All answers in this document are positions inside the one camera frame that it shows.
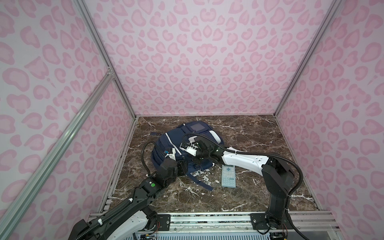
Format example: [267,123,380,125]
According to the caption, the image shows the navy blue student backpack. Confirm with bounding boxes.
[151,121,225,191]

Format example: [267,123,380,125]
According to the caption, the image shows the light blue calculator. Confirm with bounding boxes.
[221,165,236,188]

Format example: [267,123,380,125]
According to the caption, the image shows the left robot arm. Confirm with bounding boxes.
[69,154,188,240]

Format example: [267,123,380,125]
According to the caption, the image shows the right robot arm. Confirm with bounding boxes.
[181,140,304,229]

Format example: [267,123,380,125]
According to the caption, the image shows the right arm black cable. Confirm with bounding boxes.
[182,132,311,240]

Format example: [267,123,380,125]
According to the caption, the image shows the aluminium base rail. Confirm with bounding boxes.
[80,211,343,240]

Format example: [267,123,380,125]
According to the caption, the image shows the aluminium frame strut left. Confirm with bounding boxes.
[1,72,115,240]

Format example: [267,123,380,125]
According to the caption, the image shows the aluminium frame post left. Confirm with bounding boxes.
[73,0,137,120]

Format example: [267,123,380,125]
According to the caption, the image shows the aluminium frame post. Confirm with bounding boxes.
[73,0,137,120]
[274,0,345,120]

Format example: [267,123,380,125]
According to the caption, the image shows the aluminium frame post right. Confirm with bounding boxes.
[274,0,345,120]

